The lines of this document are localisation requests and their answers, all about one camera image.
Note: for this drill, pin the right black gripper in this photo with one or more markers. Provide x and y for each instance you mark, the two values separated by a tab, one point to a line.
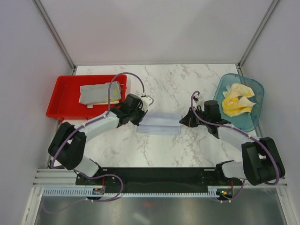
187	120

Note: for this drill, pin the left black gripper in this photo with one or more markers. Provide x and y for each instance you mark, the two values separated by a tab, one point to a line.
136	122

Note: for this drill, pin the light blue towel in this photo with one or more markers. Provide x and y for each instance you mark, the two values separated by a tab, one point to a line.
160	123

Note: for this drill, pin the grey towel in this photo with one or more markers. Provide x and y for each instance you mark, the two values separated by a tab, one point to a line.
91	94

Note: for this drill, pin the yellow green patterned towel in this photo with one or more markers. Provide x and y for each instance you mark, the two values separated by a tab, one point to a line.
106	103

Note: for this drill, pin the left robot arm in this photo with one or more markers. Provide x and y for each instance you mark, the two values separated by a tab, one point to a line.
68	144

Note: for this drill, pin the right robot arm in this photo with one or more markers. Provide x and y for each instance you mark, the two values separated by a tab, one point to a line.
261	162

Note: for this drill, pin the yellow towel in basket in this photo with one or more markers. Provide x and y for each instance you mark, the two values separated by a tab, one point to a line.
236	100

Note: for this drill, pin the teal plastic basket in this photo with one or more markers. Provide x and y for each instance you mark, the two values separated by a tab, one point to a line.
246	122

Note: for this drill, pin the red plastic tray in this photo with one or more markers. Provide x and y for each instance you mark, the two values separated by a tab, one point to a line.
64	103

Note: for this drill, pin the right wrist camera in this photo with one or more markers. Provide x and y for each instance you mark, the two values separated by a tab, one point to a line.
199	102

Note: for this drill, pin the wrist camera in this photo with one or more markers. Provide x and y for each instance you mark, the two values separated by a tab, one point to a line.
147	101
199	102

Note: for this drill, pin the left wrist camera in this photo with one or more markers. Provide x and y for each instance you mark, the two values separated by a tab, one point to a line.
147	101

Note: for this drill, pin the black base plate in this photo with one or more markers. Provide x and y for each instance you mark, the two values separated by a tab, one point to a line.
168	179

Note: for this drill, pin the right aluminium frame post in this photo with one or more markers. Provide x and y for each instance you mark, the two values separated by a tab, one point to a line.
263	23

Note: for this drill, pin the aluminium frame post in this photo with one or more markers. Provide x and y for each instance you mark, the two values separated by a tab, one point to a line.
263	23
50	26

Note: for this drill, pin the white slotted cable duct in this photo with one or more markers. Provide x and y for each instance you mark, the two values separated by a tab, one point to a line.
92	192

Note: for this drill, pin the aluminium rail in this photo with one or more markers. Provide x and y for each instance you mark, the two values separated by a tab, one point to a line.
54	178

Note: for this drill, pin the left aluminium frame post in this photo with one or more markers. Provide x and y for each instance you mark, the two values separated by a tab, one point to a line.
50	26

